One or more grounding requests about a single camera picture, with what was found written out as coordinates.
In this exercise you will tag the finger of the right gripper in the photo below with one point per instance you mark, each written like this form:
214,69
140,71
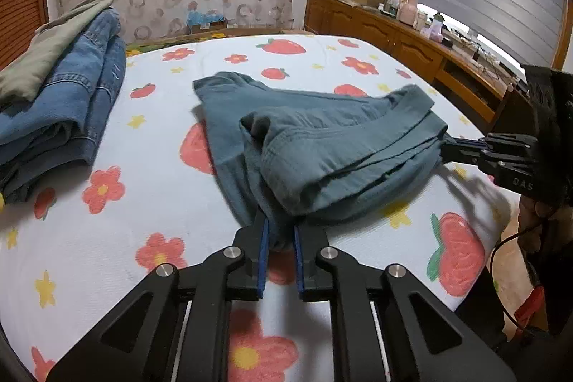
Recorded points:
459,143
461,155

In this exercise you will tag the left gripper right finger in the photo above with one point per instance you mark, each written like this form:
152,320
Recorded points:
386,325

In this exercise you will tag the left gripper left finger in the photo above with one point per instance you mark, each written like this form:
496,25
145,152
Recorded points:
174,324

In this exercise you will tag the teal green shorts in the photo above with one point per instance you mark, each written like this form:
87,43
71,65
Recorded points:
303,157

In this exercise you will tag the right hand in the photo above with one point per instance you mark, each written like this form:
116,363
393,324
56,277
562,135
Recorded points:
540,223

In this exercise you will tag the wooden sideboard cabinet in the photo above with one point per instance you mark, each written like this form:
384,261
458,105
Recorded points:
468,86

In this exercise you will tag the pink bottle on cabinet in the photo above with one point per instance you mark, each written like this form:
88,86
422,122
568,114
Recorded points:
407,12

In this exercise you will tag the white floral strawberry bedsheet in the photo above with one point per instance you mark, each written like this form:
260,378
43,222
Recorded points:
86,237

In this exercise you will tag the folded blue denim jeans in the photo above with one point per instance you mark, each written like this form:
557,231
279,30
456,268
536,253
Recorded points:
64,124

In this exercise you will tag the folded olive green garment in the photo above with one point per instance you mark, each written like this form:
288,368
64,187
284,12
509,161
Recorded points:
22,79

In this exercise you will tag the blue item in box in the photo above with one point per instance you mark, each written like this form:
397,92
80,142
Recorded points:
197,22

